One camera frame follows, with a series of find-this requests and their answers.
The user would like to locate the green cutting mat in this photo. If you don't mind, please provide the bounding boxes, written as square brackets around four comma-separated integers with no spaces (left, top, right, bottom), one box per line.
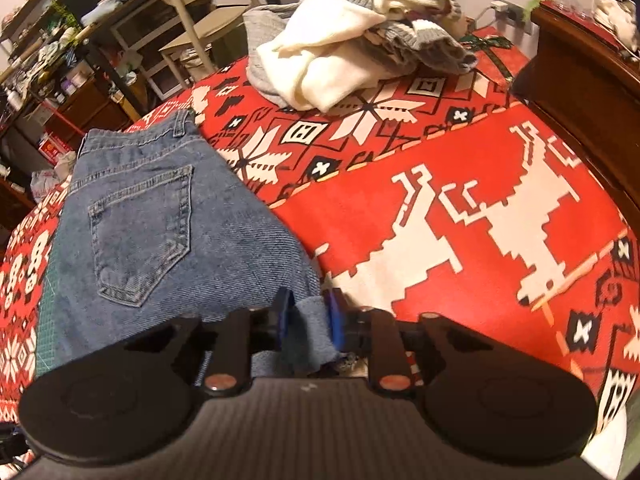
[34,232,58,378]

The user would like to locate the cream white garment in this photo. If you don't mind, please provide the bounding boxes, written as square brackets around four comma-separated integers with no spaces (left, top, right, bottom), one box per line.
[255,0,401,113]

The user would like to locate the white wall outlet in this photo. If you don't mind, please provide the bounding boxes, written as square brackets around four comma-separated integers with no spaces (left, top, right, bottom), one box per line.
[491,0,528,26]

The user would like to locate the white drawer unit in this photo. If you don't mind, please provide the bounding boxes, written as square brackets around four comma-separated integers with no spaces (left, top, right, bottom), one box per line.
[115,5,201,101]

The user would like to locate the red patterned blanket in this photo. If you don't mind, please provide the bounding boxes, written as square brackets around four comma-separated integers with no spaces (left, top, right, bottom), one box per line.
[0,27,640,463]

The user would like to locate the white printed plastic bag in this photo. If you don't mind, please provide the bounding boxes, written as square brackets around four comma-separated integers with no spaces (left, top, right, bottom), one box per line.
[30,169,63,204]

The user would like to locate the cluttered wooden shelf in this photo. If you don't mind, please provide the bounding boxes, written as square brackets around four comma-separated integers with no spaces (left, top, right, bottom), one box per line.
[0,0,96,91]

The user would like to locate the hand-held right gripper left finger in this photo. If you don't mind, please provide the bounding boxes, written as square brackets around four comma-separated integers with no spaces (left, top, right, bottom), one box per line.
[122,287,293,395]

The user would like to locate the wooden drawer cabinet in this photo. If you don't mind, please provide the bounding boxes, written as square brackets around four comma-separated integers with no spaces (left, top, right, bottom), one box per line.
[30,77,133,146]

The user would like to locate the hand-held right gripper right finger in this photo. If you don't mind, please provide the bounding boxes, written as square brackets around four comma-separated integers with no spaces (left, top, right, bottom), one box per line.
[322,287,506,395]

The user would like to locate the black desk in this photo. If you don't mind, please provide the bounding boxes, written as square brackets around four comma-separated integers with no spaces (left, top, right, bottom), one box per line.
[75,0,281,117]

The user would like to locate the striped knit sweater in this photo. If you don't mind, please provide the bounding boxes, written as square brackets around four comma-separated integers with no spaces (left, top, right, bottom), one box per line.
[305,0,481,76]

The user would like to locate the red cardboard box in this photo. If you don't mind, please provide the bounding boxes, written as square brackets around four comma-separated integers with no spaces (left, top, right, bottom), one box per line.
[39,132,76,166]

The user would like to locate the blue denim jeans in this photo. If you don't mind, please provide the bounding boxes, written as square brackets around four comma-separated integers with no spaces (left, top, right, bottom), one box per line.
[50,109,343,381]

